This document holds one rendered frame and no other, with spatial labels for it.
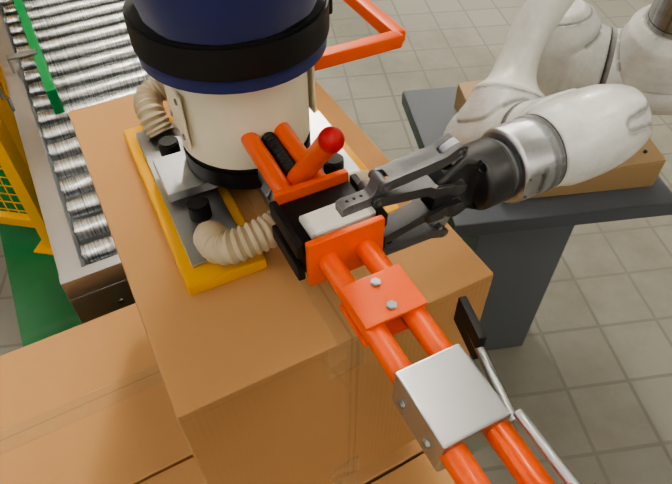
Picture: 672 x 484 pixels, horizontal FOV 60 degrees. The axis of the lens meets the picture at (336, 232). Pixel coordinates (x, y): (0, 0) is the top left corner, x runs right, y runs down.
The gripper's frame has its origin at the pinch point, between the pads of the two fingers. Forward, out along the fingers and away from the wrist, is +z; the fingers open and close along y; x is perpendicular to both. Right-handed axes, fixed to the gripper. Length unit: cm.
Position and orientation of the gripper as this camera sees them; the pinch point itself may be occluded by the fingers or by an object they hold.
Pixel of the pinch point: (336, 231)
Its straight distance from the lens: 58.1
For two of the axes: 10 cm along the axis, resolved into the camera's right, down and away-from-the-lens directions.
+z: -8.8, 3.5, -3.2
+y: 0.0, 6.8, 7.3
